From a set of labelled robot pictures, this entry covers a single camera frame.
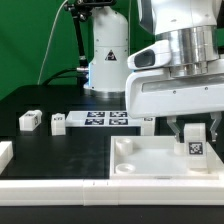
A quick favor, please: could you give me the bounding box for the white square tabletop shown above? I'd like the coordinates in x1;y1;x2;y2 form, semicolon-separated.
109;136;224;180

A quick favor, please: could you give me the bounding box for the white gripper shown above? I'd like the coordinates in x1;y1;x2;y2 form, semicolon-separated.
125;69;224;142

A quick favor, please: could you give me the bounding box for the black camera stand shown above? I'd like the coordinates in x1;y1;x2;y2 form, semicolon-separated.
63;0;116;76

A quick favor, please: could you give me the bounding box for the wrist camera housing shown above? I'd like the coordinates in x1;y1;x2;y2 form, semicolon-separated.
127;40;171;70

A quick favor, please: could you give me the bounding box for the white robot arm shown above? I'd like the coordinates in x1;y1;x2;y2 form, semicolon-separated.
85;0;224;136

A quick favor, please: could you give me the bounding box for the black cable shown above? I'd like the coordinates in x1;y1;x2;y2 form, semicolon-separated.
42;67;90;86

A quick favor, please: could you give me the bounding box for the white cable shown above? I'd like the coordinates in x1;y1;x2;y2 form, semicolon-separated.
37;0;69;86

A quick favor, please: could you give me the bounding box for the white marker base plate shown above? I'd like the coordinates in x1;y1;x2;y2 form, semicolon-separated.
66;111;141;127

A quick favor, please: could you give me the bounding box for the white U-shaped obstacle fence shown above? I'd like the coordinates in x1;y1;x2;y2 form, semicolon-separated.
0;139;224;206

